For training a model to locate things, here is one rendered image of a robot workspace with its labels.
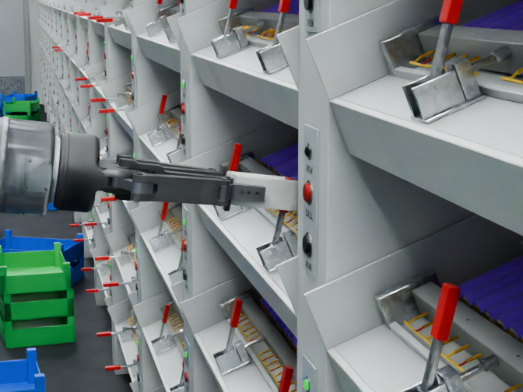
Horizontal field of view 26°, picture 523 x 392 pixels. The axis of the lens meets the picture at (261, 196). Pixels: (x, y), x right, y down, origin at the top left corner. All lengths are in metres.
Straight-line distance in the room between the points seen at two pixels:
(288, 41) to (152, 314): 1.44
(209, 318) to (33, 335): 1.80
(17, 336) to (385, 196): 2.55
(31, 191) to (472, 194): 0.53
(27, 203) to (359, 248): 0.33
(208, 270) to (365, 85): 0.77
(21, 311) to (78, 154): 2.30
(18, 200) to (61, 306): 2.31
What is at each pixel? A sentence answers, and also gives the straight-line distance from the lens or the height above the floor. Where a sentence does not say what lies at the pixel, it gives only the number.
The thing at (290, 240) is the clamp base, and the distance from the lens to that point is 1.13.
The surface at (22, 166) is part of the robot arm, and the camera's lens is 1.05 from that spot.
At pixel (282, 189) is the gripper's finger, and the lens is 1.12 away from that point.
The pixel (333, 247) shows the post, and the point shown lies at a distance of 0.89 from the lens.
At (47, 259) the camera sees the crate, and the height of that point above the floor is 0.19.
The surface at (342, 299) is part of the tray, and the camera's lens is 0.89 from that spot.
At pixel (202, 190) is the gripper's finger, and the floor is 0.83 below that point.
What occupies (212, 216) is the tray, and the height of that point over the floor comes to 0.73.
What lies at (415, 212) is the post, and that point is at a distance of 0.90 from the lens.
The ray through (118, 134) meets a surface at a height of 0.65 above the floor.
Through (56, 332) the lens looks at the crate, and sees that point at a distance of 3.38.
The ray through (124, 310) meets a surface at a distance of 3.05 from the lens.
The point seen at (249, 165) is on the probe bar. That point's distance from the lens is 1.50.
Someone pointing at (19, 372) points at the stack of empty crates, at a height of 0.19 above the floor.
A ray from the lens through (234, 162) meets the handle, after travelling 1.38.
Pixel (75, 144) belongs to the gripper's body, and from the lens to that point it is 1.07.
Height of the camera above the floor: 1.01
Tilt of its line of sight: 10 degrees down
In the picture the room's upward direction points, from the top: straight up
